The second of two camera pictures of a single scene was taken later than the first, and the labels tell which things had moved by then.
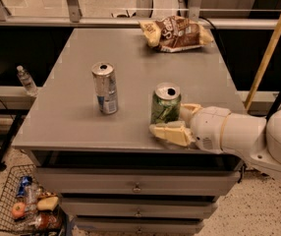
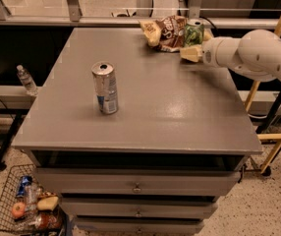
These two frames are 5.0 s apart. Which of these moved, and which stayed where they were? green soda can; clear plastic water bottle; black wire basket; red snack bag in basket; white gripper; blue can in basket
Moved: white gripper; green soda can
Stayed: black wire basket; blue can in basket; red snack bag in basket; clear plastic water bottle
